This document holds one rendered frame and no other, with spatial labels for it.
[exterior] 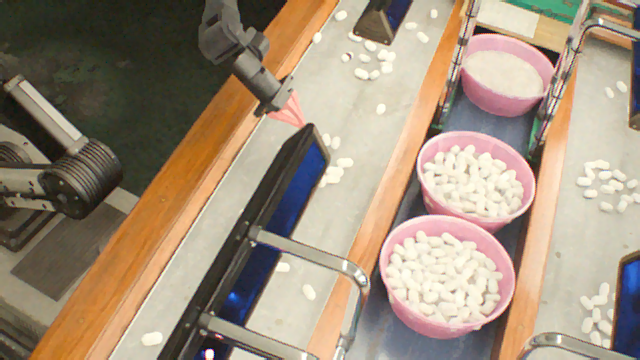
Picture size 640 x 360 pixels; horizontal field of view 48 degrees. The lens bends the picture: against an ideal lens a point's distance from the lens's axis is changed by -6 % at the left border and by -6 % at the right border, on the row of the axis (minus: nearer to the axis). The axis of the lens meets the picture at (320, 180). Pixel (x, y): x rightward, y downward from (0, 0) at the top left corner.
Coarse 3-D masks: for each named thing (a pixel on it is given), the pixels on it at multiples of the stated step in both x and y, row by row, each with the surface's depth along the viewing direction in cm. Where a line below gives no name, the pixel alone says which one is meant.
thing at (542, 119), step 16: (624, 0) 158; (576, 16) 165; (576, 32) 168; (624, 32) 147; (576, 48) 154; (560, 64) 175; (560, 80) 161; (544, 96) 183; (560, 96) 163; (544, 112) 185; (544, 128) 170; (528, 144) 184; (528, 160) 176
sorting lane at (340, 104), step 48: (432, 0) 215; (336, 48) 193; (384, 48) 195; (432, 48) 198; (336, 96) 179; (384, 96) 181; (384, 144) 170; (240, 192) 154; (336, 192) 158; (192, 240) 144; (336, 240) 149; (192, 288) 137; (288, 288) 139; (288, 336) 132
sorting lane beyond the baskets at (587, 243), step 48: (576, 96) 192; (624, 96) 195; (576, 144) 179; (624, 144) 181; (576, 192) 167; (624, 192) 169; (576, 240) 156; (624, 240) 158; (576, 288) 147; (576, 336) 139
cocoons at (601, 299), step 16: (608, 96) 193; (592, 176) 169; (608, 176) 170; (624, 176) 170; (592, 192) 165; (608, 192) 167; (608, 208) 162; (624, 208) 163; (608, 288) 146; (592, 304) 143; (592, 320) 140; (592, 336) 138
